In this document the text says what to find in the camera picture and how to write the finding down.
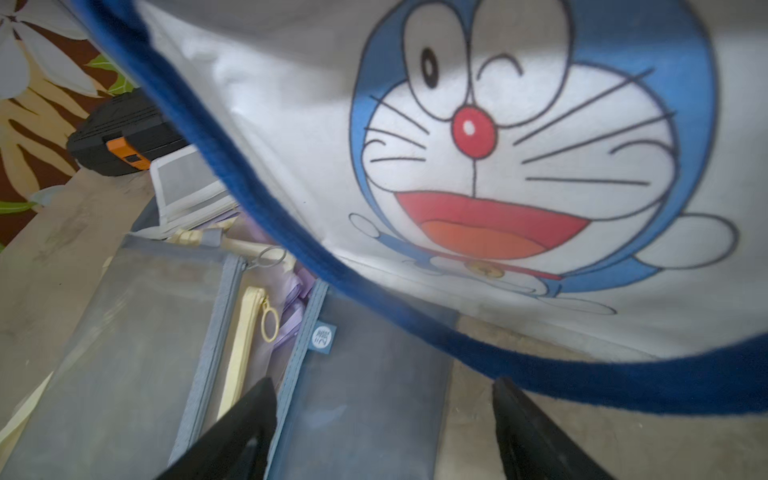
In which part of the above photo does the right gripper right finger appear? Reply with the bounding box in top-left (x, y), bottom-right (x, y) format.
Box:
top-left (492, 378), bottom-right (611, 479)

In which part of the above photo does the black plastic tool case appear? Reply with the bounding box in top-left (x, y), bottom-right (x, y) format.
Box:
top-left (66, 88), bottom-right (189, 177)

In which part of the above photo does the dark blue mesh pouch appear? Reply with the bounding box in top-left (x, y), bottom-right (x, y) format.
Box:
top-left (265, 281), bottom-right (452, 479)

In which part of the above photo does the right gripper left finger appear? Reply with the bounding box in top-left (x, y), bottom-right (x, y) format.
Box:
top-left (159, 377), bottom-right (278, 479)

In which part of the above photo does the yellow trimmed mesh pouch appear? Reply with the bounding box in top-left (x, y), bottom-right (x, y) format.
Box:
top-left (169, 228), bottom-right (280, 428)

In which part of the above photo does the white Doraemon canvas bag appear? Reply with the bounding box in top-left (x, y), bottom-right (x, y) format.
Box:
top-left (73, 1), bottom-right (767, 415)

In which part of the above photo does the purple mesh pouch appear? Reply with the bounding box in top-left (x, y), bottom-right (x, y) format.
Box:
top-left (235, 215), bottom-right (316, 387)

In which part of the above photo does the white mesh pouch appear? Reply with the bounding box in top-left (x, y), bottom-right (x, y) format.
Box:
top-left (131, 145), bottom-right (238, 240)

